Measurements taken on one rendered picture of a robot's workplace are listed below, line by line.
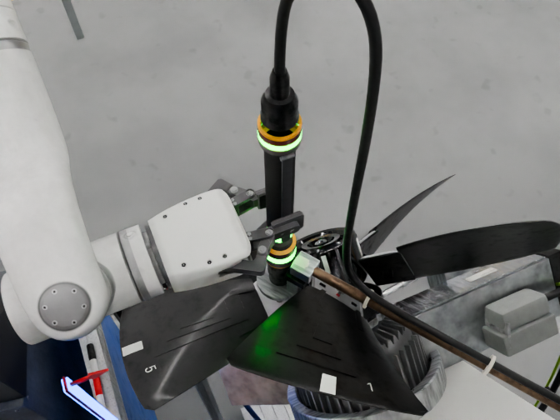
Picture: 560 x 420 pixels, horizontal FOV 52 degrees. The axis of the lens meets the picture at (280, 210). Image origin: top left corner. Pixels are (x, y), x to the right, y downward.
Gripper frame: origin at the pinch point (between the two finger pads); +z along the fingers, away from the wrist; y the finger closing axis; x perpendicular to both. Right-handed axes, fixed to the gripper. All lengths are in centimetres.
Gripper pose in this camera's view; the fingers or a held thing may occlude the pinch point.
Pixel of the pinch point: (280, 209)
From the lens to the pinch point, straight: 68.2
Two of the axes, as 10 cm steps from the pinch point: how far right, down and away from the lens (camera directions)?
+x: -0.1, -5.2, -8.6
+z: 9.2, -3.5, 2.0
